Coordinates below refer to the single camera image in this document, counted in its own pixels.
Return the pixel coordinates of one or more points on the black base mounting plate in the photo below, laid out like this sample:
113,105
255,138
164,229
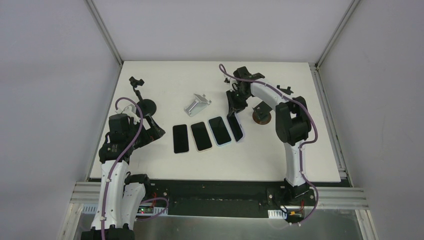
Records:
233,199

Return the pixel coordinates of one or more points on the black round-base phone stand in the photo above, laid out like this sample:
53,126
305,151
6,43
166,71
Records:
148,106

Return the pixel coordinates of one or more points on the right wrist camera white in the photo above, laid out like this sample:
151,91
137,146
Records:
227,79

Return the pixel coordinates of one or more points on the black folding phone stand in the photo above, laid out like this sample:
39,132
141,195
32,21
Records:
287,90

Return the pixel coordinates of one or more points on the white folding phone stand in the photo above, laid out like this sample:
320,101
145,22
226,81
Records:
199,103

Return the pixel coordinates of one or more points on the right white cable duct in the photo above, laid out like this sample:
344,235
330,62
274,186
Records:
277,214

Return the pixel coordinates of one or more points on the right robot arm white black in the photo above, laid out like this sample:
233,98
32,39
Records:
293,122

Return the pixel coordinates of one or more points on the white cable duct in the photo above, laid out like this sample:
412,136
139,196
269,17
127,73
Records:
277,214
143,210

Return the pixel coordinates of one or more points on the lavender phone black screen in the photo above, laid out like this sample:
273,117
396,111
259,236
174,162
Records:
180,139

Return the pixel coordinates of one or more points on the light blue phone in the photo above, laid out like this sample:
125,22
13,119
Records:
219,131

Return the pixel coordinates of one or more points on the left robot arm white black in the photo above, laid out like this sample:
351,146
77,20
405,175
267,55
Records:
120,191

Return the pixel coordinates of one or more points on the cream phone black screen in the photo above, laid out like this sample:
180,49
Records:
201,136

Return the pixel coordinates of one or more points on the left white cable duct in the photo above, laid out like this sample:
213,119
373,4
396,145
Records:
143,210

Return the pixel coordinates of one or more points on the orange connector with wires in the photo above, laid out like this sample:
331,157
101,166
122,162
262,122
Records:
295,218

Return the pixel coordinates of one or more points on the wooden round-base phone stand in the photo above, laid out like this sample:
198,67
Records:
262,113

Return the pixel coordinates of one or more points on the lavender phone seen edge-on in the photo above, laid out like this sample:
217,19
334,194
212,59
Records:
235,126

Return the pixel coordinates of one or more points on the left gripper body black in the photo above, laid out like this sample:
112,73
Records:
151,129

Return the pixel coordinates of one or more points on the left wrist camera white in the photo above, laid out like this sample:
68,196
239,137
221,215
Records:
131,111

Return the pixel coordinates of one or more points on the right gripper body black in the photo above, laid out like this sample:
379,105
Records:
236,100

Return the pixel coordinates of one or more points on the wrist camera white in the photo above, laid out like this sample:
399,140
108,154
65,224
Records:
227,79
131,111

